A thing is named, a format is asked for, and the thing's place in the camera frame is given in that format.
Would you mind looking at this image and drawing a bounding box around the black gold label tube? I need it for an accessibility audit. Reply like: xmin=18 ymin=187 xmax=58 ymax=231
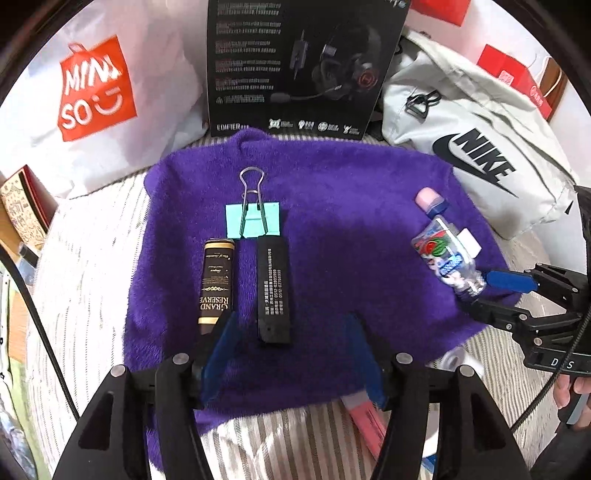
xmin=197 ymin=239 xmax=235 ymax=335

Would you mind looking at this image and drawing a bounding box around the black headset box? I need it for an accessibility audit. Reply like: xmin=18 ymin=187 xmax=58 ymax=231
xmin=206 ymin=0 xmax=410 ymax=140

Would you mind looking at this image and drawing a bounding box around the large red gift bag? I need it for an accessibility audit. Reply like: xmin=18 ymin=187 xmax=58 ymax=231
xmin=411 ymin=0 xmax=471 ymax=27

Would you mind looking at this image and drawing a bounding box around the white blue label bottle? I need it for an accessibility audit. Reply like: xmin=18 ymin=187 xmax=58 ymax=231
xmin=419 ymin=403 xmax=440 ymax=479

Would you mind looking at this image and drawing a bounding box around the grey Nike bag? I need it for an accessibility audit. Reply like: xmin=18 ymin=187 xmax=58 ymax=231
xmin=382 ymin=29 xmax=578 ymax=239

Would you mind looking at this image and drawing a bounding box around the pink highlighter pen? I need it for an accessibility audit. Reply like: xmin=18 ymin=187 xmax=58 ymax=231
xmin=341 ymin=391 xmax=387 ymax=460

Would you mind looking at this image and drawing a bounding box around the white Miniso plastic bag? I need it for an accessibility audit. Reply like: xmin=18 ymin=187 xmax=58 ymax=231
xmin=1 ymin=1 xmax=206 ymax=198

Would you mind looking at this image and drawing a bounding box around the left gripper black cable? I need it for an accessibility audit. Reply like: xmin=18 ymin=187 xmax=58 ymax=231
xmin=0 ymin=248 xmax=82 ymax=423

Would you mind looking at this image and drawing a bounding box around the striped grey bed quilt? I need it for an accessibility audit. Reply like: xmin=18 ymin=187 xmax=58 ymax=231
xmin=25 ymin=133 xmax=562 ymax=480

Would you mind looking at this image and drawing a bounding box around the black rectangular stick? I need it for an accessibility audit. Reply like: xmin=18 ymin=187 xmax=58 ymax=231
xmin=256 ymin=236 xmax=291 ymax=345

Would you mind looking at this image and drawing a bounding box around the red Haidilao paper bag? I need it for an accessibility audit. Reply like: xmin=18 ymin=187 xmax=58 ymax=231
xmin=477 ymin=45 xmax=562 ymax=120

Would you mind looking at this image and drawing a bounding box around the pink blue eraser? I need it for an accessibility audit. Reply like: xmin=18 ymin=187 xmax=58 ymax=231
xmin=415 ymin=187 xmax=449 ymax=219

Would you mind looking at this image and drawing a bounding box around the person's right hand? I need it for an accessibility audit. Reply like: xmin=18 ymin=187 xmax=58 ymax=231
xmin=553 ymin=374 xmax=591 ymax=430

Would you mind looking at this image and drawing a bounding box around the teal binder clip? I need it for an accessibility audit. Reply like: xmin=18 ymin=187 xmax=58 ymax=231
xmin=224 ymin=166 xmax=280 ymax=240

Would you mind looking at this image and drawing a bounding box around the small white tape roll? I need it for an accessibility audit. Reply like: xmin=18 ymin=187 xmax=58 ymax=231
xmin=439 ymin=346 xmax=485 ymax=378

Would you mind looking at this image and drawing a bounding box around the clear pill bottle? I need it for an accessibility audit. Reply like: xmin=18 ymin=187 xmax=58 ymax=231
xmin=411 ymin=215 xmax=486 ymax=298

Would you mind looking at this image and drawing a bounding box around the purple towel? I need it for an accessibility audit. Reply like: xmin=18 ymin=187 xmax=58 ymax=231
xmin=121 ymin=127 xmax=521 ymax=474

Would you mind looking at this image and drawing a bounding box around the patterned notebook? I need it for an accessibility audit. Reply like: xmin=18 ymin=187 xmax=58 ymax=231
xmin=1 ymin=165 xmax=58 ymax=251

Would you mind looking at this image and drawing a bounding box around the white usb charger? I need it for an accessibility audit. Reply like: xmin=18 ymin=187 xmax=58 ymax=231
xmin=458 ymin=228 xmax=482 ymax=259

